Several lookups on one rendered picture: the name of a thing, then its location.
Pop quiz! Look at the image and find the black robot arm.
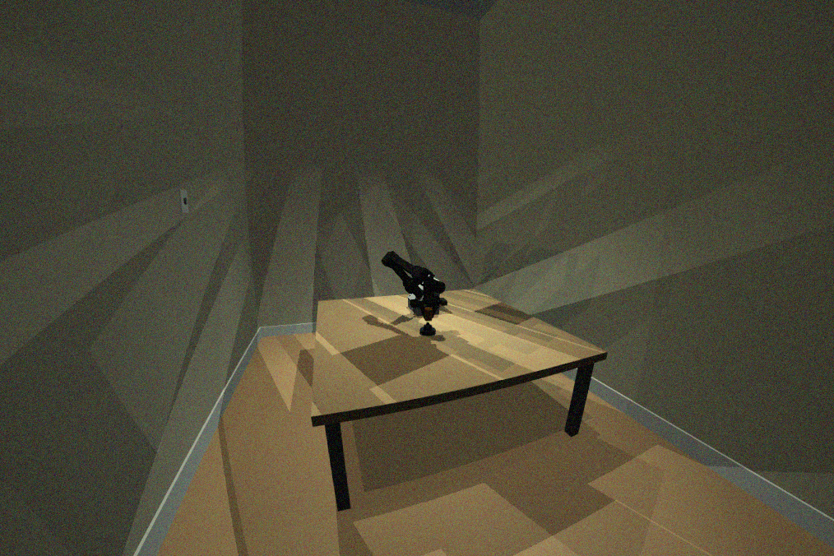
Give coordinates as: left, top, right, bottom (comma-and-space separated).
382, 251, 446, 308

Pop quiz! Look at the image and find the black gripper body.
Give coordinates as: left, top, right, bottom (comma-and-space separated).
410, 290, 447, 308

